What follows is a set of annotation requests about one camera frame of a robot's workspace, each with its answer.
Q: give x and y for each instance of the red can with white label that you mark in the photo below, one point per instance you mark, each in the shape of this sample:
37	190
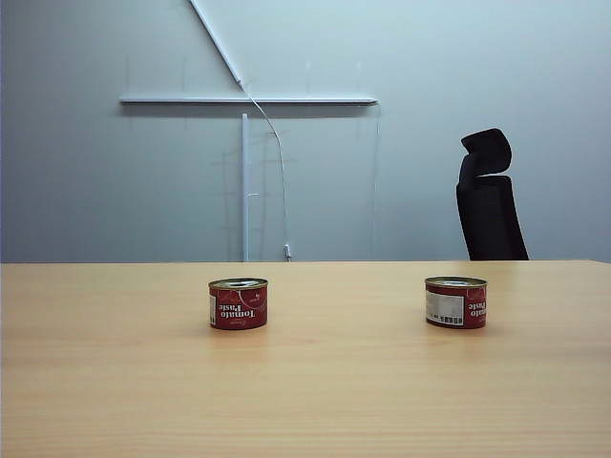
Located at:
458	305

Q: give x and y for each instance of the red tomato paste can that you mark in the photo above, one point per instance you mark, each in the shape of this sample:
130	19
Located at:
238	307

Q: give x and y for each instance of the black office chair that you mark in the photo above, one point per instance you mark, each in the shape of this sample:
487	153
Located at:
491	214

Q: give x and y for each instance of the white vertical wall bar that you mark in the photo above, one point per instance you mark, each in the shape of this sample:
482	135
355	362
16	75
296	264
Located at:
245	191

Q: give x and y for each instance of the white horizontal wall bar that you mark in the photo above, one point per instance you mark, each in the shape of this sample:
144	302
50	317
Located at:
248	99

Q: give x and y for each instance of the white diagonal wall bar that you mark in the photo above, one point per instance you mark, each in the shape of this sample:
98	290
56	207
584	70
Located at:
217	43

